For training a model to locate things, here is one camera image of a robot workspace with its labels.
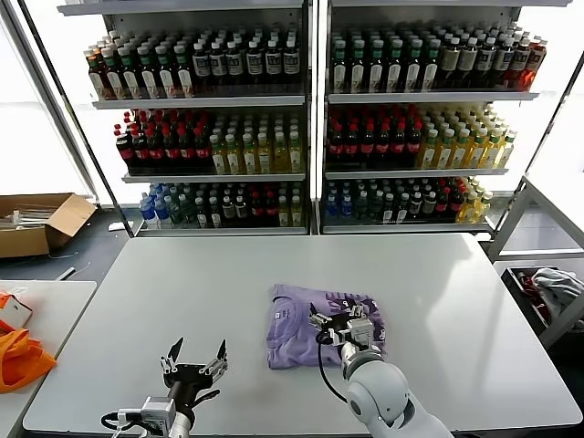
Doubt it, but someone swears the dark metal frame post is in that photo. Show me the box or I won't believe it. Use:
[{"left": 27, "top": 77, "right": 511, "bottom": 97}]
[
  {"left": 16, "top": 0, "right": 136, "bottom": 238},
  {"left": 522, "top": 57, "right": 584, "bottom": 179}
]

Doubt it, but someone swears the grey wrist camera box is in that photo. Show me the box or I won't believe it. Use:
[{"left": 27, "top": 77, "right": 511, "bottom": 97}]
[
  {"left": 141, "top": 396, "right": 177, "bottom": 428},
  {"left": 347, "top": 318, "right": 375, "bottom": 343}
]

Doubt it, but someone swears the open cardboard box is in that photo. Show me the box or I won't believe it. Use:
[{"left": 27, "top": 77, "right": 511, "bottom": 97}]
[{"left": 0, "top": 192, "right": 98, "bottom": 259}]

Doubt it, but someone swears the yellow juice bottle green cap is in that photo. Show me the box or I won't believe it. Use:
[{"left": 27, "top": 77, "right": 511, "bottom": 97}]
[
  {"left": 287, "top": 130, "right": 306, "bottom": 174},
  {"left": 272, "top": 131, "right": 289, "bottom": 174},
  {"left": 209, "top": 133, "right": 227, "bottom": 175},
  {"left": 451, "top": 129, "right": 472, "bottom": 171},
  {"left": 483, "top": 129, "right": 503, "bottom": 170},
  {"left": 418, "top": 129, "right": 440, "bottom": 171},
  {"left": 435, "top": 129, "right": 456, "bottom": 171},
  {"left": 241, "top": 132, "right": 258, "bottom": 175},
  {"left": 225, "top": 133, "right": 243, "bottom": 175},
  {"left": 467, "top": 129, "right": 488, "bottom": 170},
  {"left": 497, "top": 130, "right": 519, "bottom": 169},
  {"left": 256, "top": 131, "right": 274, "bottom": 174}
]

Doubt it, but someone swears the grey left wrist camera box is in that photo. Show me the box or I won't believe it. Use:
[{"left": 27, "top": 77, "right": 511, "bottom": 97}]
[{"left": 141, "top": 396, "right": 177, "bottom": 428}]

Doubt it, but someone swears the purple t-shirt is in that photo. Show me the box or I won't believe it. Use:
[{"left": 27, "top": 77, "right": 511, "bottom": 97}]
[{"left": 266, "top": 283, "right": 391, "bottom": 370}]

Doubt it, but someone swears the metal beverage shelving unit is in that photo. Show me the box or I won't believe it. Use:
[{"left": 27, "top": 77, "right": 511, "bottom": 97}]
[
  {"left": 57, "top": 0, "right": 316, "bottom": 237},
  {"left": 318, "top": 0, "right": 574, "bottom": 236}
]

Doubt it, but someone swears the white and orange carton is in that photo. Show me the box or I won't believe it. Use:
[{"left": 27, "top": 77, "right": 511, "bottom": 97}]
[{"left": 0, "top": 287, "right": 34, "bottom": 329}]

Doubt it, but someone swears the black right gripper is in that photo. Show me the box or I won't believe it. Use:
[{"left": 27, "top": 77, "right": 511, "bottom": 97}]
[{"left": 308, "top": 303, "right": 369, "bottom": 348}]

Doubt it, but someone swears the orange fabric bag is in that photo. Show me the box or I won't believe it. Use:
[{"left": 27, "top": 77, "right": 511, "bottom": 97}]
[{"left": 0, "top": 328, "right": 57, "bottom": 393}]

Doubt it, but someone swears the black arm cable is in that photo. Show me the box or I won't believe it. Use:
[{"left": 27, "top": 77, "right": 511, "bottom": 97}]
[
  {"left": 316, "top": 332, "right": 352, "bottom": 405},
  {"left": 99, "top": 410, "right": 147, "bottom": 433}
]

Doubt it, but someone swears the dark tea bottle green cap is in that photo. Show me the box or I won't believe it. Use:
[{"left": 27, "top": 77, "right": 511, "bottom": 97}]
[
  {"left": 404, "top": 39, "right": 423, "bottom": 94},
  {"left": 422, "top": 39, "right": 441, "bottom": 93},
  {"left": 349, "top": 39, "right": 368, "bottom": 94},
  {"left": 155, "top": 44, "right": 177, "bottom": 99},
  {"left": 102, "top": 47, "right": 123, "bottom": 100},
  {"left": 330, "top": 39, "right": 349, "bottom": 94},
  {"left": 367, "top": 39, "right": 387, "bottom": 94},
  {"left": 386, "top": 39, "right": 405, "bottom": 94},
  {"left": 138, "top": 45, "right": 159, "bottom": 99},
  {"left": 174, "top": 44, "right": 195, "bottom": 99},
  {"left": 119, "top": 45, "right": 141, "bottom": 100}
]

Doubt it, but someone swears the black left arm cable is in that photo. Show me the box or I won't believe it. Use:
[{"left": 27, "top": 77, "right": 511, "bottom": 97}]
[{"left": 99, "top": 410, "right": 147, "bottom": 433}]

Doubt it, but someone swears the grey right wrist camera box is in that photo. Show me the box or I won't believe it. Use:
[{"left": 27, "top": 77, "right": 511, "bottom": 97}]
[{"left": 347, "top": 318, "right": 375, "bottom": 343}]

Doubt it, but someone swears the grey garment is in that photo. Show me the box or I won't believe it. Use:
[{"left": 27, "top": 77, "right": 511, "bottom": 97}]
[{"left": 531, "top": 267, "right": 584, "bottom": 337}]

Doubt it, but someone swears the grey metal frame table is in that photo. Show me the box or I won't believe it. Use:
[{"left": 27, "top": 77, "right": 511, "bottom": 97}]
[{"left": 485, "top": 175, "right": 584, "bottom": 261}]

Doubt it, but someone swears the red garment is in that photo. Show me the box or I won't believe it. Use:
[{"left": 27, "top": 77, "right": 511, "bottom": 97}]
[{"left": 517, "top": 271, "right": 548, "bottom": 320}]

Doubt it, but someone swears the black clothes bin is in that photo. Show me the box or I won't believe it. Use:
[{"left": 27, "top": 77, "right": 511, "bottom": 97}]
[{"left": 500, "top": 266, "right": 584, "bottom": 348}]

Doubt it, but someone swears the cola bottle red cap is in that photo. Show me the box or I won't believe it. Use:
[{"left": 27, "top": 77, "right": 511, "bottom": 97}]
[
  {"left": 374, "top": 122, "right": 391, "bottom": 168},
  {"left": 343, "top": 122, "right": 360, "bottom": 168},
  {"left": 404, "top": 121, "right": 423, "bottom": 168},
  {"left": 146, "top": 126, "right": 165, "bottom": 171},
  {"left": 115, "top": 122, "right": 134, "bottom": 171},
  {"left": 130, "top": 126, "right": 150, "bottom": 171},
  {"left": 162, "top": 126, "right": 181, "bottom": 171},
  {"left": 193, "top": 126, "right": 212, "bottom": 171},
  {"left": 177, "top": 126, "right": 196, "bottom": 171},
  {"left": 390, "top": 121, "right": 407, "bottom": 168},
  {"left": 327, "top": 122, "right": 345, "bottom": 168},
  {"left": 359, "top": 122, "right": 376, "bottom": 168}
]

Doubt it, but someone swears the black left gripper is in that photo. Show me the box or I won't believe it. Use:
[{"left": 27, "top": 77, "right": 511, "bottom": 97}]
[{"left": 159, "top": 337, "right": 229, "bottom": 410}]

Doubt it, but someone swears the dark drink bottle pale label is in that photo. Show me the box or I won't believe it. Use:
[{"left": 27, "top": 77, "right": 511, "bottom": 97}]
[
  {"left": 457, "top": 36, "right": 479, "bottom": 88},
  {"left": 226, "top": 40, "right": 245, "bottom": 95},
  {"left": 264, "top": 39, "right": 283, "bottom": 95},
  {"left": 191, "top": 40, "right": 211, "bottom": 96},
  {"left": 245, "top": 39, "right": 265, "bottom": 95},
  {"left": 282, "top": 39, "right": 301, "bottom": 95},
  {"left": 476, "top": 36, "right": 497, "bottom": 88},
  {"left": 209, "top": 40, "right": 228, "bottom": 96},
  {"left": 440, "top": 36, "right": 461, "bottom": 88},
  {"left": 493, "top": 36, "right": 515, "bottom": 89}
]

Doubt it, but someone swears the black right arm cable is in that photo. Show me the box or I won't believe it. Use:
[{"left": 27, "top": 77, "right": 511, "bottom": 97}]
[{"left": 316, "top": 332, "right": 352, "bottom": 405}]

